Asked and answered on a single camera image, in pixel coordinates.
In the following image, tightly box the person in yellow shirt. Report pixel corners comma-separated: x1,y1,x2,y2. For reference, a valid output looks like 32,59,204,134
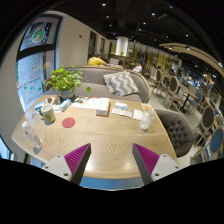
88,54,107,66

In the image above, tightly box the white leaflet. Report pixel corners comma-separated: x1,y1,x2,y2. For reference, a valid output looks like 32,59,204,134
111,108,132,118

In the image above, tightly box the green potted plant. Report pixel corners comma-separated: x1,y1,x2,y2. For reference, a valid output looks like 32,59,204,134
45,65,84,99

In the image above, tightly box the dark grey tufted chair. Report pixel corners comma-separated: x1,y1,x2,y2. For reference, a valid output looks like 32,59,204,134
156,110,194,157

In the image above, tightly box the small blue tissue pack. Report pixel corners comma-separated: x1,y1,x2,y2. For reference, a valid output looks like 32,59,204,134
59,99,71,111

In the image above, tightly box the blue and white card box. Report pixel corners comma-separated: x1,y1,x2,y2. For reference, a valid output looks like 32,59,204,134
115,102,127,110

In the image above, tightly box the round red coaster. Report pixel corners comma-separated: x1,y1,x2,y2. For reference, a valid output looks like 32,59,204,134
62,117,75,128

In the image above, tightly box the blue and white small box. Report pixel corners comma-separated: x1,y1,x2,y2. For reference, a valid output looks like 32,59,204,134
35,101,45,111

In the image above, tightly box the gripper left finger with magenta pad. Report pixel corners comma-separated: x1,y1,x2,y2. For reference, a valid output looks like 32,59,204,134
42,143,91,185

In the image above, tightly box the grey curved sofa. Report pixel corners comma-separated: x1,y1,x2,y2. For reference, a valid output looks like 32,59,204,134
66,66,151,103

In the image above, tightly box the clear plastic water bottle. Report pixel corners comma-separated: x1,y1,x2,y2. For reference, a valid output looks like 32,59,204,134
22,121,43,150

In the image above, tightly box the white menu sheet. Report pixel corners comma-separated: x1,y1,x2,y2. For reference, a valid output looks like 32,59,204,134
71,97,100,109

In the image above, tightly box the grey oval back chair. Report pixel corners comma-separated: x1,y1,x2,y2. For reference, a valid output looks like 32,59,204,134
194,105,215,137

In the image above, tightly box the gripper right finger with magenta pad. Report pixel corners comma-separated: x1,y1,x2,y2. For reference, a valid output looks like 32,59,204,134
132,144,180,185

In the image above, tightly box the blue seat wooden chair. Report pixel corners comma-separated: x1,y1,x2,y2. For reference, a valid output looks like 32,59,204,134
192,126,224,163

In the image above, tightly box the clear drinking glass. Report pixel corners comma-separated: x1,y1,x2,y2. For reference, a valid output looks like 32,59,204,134
140,110,155,130

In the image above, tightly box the white paper napkin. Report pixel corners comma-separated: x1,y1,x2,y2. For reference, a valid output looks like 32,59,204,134
133,110,142,120

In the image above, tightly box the yellow label card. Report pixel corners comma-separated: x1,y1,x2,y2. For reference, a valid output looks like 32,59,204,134
141,104,152,111

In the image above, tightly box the grey chevron cushion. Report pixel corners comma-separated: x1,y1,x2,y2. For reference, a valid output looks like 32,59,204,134
103,71,139,97

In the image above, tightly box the wooden oval back chair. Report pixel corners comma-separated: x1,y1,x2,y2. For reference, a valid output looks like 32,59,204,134
165,76,182,107

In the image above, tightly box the white ceramic mug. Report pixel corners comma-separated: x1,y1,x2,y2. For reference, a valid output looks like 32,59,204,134
39,104,56,123

